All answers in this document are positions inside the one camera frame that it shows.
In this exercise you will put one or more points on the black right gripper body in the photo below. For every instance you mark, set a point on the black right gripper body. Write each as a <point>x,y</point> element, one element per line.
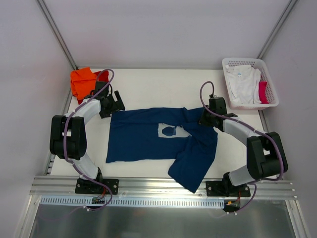
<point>205,118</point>

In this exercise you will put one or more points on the blue printed t shirt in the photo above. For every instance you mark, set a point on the blue printed t shirt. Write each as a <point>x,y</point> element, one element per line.
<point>163,134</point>

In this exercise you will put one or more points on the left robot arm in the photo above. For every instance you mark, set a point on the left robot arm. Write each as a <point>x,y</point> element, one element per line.
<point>68,139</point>

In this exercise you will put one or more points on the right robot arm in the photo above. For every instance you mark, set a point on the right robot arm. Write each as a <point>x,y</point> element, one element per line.
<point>265,156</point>

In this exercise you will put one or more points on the orange folded t shirt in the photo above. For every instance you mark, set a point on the orange folded t shirt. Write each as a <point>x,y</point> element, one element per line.
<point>82,83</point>

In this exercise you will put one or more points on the white t shirt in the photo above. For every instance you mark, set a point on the white t shirt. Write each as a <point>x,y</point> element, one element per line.
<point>244,83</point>

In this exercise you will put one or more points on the pink t shirt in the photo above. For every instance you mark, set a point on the pink t shirt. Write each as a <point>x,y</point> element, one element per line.
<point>262,89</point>

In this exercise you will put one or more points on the white plastic basket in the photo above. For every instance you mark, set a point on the white plastic basket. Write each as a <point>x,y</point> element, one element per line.
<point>270,92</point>

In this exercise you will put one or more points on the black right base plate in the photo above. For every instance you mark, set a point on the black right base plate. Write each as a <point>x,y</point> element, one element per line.
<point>221,189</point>

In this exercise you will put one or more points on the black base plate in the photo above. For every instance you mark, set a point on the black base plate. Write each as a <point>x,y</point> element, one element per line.
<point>221,189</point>
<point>84,186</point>

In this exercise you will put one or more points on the left aluminium corner post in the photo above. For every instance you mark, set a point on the left aluminium corner post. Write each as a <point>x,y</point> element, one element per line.
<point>56,32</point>

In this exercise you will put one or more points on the aluminium corner post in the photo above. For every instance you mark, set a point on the aluminium corner post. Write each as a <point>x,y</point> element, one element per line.
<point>277,27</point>
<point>56,32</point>

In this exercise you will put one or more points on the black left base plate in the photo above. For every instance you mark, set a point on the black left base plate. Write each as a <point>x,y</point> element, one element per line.
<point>84,186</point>

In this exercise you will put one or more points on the white slotted cable duct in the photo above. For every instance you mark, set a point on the white slotted cable duct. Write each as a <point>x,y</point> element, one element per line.
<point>133,202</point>

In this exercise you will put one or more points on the aluminium front rail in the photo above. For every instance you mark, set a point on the aluminium front rail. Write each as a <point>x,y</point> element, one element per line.
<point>159,188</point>

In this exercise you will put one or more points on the right aluminium corner post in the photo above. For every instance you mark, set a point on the right aluminium corner post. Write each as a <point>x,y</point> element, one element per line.
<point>277,27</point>

